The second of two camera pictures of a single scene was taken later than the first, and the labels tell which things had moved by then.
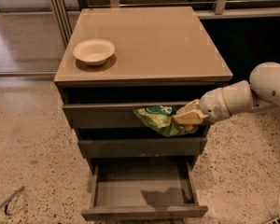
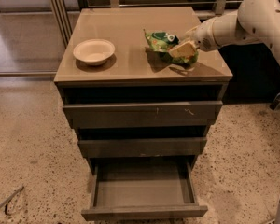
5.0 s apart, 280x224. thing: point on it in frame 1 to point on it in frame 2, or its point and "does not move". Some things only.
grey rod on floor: [9, 198] does not move
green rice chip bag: [161, 119] to [157, 51]
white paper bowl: [93, 51] does not move
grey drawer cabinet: [119, 60] does not move
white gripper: [212, 107] to [203, 36]
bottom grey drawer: [143, 188] does not move
